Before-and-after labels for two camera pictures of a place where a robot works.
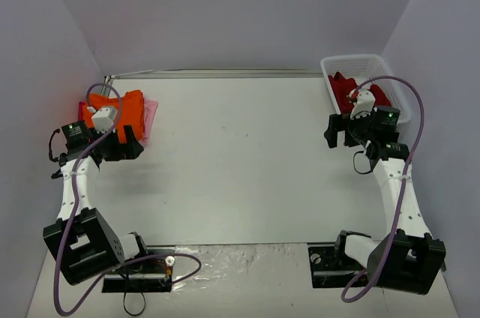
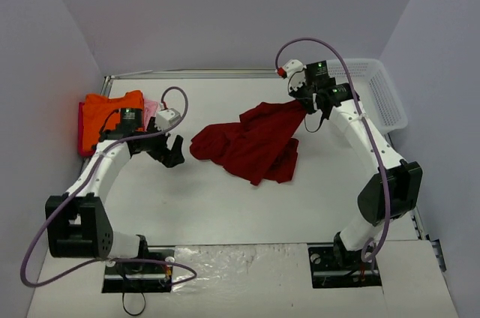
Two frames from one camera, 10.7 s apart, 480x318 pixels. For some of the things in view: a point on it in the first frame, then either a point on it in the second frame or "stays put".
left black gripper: [122, 149] → [161, 149]
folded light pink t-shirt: [150, 108] stays put
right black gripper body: [340, 130] → [307, 99]
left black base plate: [149, 275] stays put
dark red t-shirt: [341, 88] → [260, 147]
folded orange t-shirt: [129, 112] stays put
